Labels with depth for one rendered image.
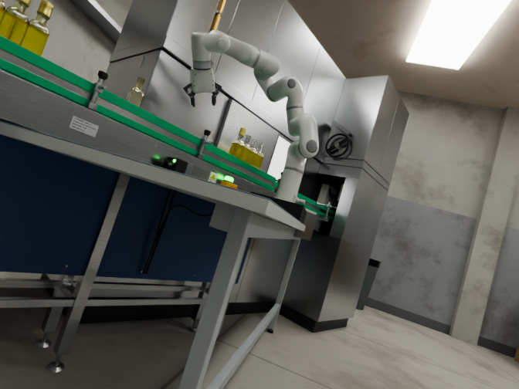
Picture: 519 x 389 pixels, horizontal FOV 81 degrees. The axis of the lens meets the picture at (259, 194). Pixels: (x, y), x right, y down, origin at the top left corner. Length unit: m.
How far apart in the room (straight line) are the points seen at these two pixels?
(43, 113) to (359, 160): 2.10
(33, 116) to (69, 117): 0.09
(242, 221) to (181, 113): 1.07
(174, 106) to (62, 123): 0.67
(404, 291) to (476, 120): 2.64
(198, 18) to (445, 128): 4.16
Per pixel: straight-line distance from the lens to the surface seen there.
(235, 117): 1.86
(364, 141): 2.61
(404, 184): 4.90
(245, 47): 1.46
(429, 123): 5.23
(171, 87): 1.65
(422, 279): 4.88
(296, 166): 1.42
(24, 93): 1.11
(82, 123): 1.14
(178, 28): 1.72
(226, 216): 0.70
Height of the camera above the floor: 0.70
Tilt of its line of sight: 5 degrees up
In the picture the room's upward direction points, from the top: 17 degrees clockwise
